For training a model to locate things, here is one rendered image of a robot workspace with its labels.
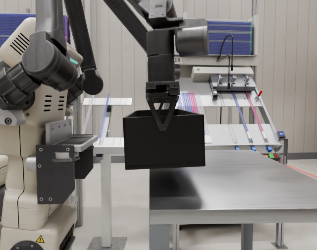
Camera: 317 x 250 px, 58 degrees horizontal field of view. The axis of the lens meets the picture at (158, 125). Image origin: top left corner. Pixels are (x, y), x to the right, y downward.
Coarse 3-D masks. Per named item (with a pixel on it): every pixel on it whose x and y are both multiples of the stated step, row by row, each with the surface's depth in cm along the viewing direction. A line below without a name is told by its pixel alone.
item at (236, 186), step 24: (168, 168) 91; (192, 168) 91; (216, 168) 91; (240, 168) 91; (264, 168) 91; (288, 168) 91; (168, 192) 66; (192, 192) 66; (216, 192) 66; (240, 192) 66; (264, 192) 66; (288, 192) 66; (312, 192) 66; (168, 216) 56; (192, 216) 56; (216, 216) 56; (240, 216) 56; (264, 216) 56; (288, 216) 56; (312, 216) 57; (168, 240) 56
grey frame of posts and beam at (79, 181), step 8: (80, 96) 230; (80, 104) 230; (80, 112) 230; (80, 120) 229; (80, 128) 230; (80, 184) 233; (80, 192) 233; (80, 200) 234; (80, 208) 234; (80, 216) 235; (80, 224) 236
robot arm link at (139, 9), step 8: (128, 0) 65; (136, 0) 61; (144, 0) 60; (168, 0) 59; (136, 8) 65; (144, 8) 59; (168, 8) 58; (144, 16) 64; (168, 16) 59; (176, 16) 62
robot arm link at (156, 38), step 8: (152, 32) 57; (160, 32) 57; (168, 32) 57; (176, 32) 57; (152, 40) 58; (160, 40) 57; (168, 40) 58; (176, 40) 57; (152, 48) 58; (160, 48) 57; (168, 48) 58; (176, 48) 58
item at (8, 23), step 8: (0, 16) 211; (8, 16) 212; (16, 16) 212; (24, 16) 213; (32, 16) 214; (64, 16) 216; (0, 24) 212; (8, 24) 212; (16, 24) 213; (64, 24) 216; (0, 32) 212; (8, 32) 213; (64, 32) 217; (0, 40) 212
